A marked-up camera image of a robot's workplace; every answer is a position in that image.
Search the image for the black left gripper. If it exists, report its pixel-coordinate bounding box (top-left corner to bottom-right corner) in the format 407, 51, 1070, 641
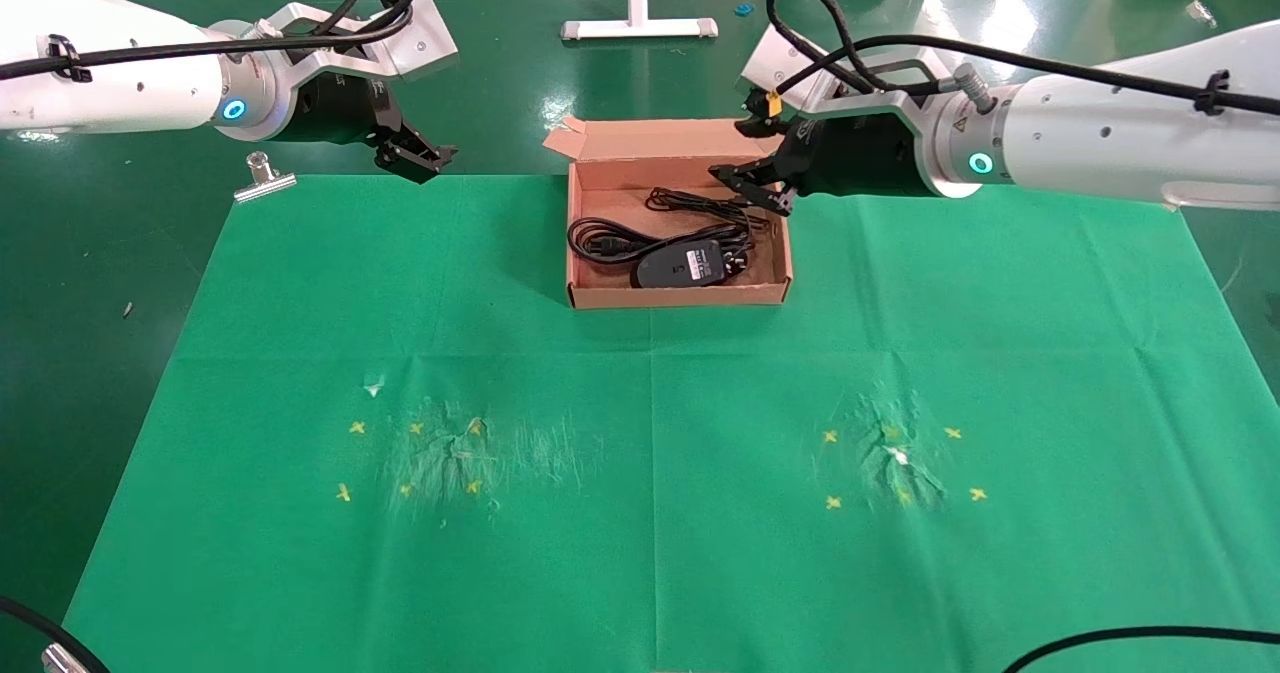
288, 71, 459, 186

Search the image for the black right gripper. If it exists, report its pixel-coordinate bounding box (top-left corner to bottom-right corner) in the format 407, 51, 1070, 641
708, 113, 939, 216

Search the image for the black power adapter with cable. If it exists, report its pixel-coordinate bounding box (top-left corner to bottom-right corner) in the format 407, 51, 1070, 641
632, 186, 773, 290

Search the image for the black data cable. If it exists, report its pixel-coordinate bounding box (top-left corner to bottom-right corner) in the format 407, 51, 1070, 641
567, 215, 661, 264

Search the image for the open brown cardboard box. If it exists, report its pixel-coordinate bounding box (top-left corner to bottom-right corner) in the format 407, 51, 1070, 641
543, 116, 794, 310

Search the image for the green table cloth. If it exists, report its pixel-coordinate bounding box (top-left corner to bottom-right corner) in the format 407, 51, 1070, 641
62, 173, 1280, 673

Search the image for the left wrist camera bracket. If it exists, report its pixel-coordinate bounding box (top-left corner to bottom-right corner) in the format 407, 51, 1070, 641
205, 0, 461, 81

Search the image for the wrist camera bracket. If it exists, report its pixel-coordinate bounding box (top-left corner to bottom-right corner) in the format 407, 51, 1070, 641
738, 23, 961, 124
205, 0, 461, 81

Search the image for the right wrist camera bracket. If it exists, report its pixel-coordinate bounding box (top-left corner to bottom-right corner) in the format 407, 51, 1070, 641
738, 23, 961, 124

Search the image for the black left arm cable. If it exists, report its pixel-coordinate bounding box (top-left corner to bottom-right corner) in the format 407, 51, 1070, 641
0, 0, 433, 82

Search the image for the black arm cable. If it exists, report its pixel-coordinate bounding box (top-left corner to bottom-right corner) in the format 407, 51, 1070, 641
765, 0, 1280, 116
0, 0, 433, 82

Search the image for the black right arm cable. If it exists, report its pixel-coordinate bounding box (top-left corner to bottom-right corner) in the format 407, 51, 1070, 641
765, 0, 1280, 116

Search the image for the black hanging cable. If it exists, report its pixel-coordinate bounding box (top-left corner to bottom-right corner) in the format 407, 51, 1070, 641
0, 596, 111, 673
1000, 626, 1280, 673

